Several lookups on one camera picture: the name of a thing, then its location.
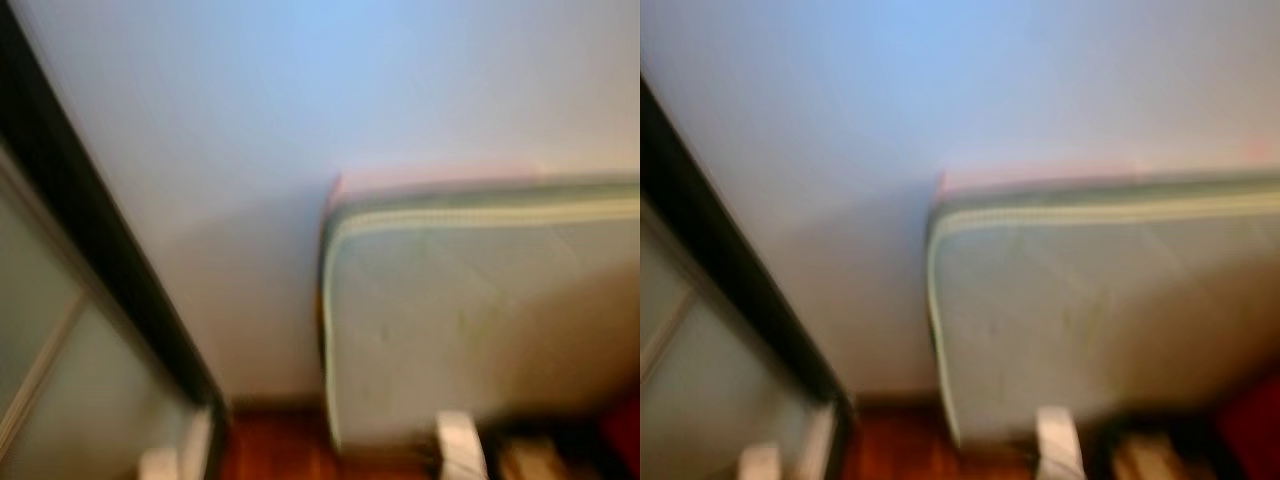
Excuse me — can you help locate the black framed sliding door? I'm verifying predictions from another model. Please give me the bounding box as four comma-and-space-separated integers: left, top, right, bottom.
640, 78, 858, 480
0, 0, 231, 480

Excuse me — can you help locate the grey upright mattress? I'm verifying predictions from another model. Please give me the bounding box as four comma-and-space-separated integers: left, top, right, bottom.
925, 168, 1280, 451
318, 172, 641, 459

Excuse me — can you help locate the brown cardboard piece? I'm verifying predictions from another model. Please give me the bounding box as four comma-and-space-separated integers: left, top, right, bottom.
500, 437, 568, 480
1112, 435, 1183, 480

